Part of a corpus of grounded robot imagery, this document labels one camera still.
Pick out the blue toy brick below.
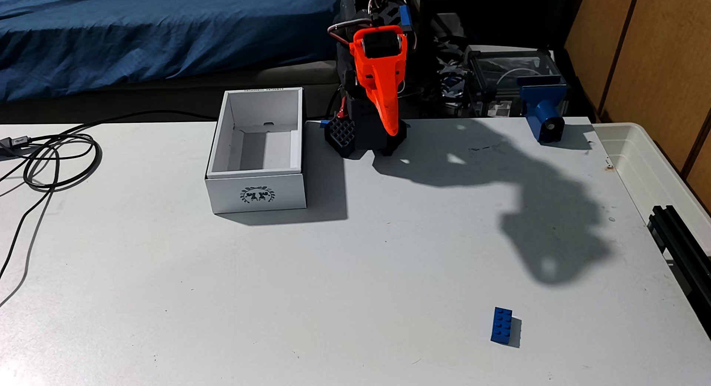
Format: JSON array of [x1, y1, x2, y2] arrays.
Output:
[[490, 307, 514, 346]]

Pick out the white cardboard box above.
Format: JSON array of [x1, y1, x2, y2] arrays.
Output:
[[204, 87, 307, 215]]

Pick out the clear plastic case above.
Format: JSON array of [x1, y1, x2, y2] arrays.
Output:
[[464, 44, 564, 118]]

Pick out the grey bed base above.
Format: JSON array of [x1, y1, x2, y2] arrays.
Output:
[[0, 60, 341, 125]]

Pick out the blue bed sheet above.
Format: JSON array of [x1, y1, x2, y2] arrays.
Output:
[[0, 0, 341, 102]]

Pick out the white plastic bin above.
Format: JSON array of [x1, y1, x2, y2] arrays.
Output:
[[593, 122, 711, 254]]

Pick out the wooden cabinet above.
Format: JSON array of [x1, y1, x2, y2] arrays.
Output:
[[564, 0, 711, 209]]

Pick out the blue printed clamp mount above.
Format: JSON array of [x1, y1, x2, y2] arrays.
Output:
[[518, 75, 570, 144]]

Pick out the black coiled cable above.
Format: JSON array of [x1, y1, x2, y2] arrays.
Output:
[[0, 110, 218, 309]]

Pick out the black aluminium rail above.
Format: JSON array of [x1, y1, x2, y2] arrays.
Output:
[[647, 205, 711, 337]]

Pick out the grey cable plug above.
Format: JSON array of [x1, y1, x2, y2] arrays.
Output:
[[0, 135, 30, 154]]

